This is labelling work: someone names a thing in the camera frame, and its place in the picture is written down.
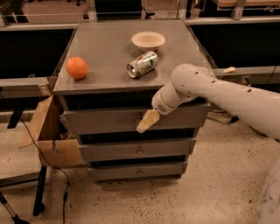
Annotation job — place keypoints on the black tripod leg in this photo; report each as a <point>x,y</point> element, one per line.
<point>12,214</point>

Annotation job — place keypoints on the grey metal rail right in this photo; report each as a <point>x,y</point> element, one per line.
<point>251,75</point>

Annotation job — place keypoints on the small cream foam piece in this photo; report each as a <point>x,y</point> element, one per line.
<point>228,70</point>

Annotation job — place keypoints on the grey bottom drawer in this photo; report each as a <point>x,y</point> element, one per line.
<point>138,171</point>

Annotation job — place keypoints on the black table leg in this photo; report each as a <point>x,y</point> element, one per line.
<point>39,206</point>

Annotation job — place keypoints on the crushed silver soda can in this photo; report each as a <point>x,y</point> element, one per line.
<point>142,64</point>

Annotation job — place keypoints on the grey top drawer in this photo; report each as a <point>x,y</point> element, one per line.
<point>112,120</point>

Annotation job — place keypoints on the brown cardboard box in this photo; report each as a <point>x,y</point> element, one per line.
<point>45,129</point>

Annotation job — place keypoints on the orange fruit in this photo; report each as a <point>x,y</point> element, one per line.
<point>77,68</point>

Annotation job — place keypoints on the grey drawer cabinet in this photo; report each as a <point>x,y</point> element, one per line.
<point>107,48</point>

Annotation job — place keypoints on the grey metal rail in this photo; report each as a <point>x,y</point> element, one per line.
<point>251,75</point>
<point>27,87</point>

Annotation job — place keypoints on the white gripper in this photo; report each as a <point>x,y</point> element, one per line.
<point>159,105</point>

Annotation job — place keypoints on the white paper bowl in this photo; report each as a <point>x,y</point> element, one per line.
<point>148,40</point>

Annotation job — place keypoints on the grey metal rail left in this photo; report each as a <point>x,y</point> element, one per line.
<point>27,87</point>

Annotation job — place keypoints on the grey middle drawer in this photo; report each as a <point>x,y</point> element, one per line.
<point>139,149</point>

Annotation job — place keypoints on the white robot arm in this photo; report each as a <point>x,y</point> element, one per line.
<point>233,175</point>

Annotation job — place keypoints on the grey drawer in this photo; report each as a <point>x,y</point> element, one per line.
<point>138,171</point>
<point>112,120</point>
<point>139,149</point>

